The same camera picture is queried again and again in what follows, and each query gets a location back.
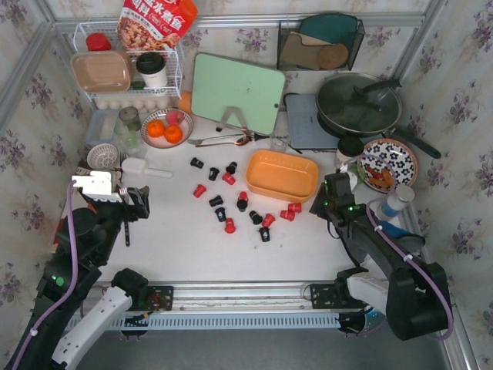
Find orange plastic storage basket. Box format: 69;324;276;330
245;150;319;204

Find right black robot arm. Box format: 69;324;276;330
310;173;454;340

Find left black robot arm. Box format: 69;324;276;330
6;186;150;369

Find red striped cloth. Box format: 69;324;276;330
50;166;96;254

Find clear bottle blue label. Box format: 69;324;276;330
377;184;415;221

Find fried food pieces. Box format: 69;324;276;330
365;166;394;190

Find pale green glass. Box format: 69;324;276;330
115;122;146;159

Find white round strainer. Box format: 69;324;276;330
86;143;119;170

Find jar with black lid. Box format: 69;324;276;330
334;135;364;168

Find black capsule numbered four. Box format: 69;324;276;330
259;227;270;243
214;207;226;222

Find orange tangerine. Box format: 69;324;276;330
146;119;166;138
164;126;183;144

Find pink fruit bowl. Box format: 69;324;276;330
140;109;193;149

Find flower patterned plate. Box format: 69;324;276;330
358;138;418;193

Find grey induction cooker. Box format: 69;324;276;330
284;93;339;151

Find grey tinted glass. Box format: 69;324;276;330
119;106;141;131

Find light blue plastic tray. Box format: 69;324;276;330
85;109;119;146

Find pink peach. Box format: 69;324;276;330
166;109;185;126

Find right camera mount white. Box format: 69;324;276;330
347;171;361;190

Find camera mount white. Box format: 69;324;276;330
72;171;122;203
347;171;361;190

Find left camera mount white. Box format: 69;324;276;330
72;171;122;203

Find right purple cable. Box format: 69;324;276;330
338;153;454;340

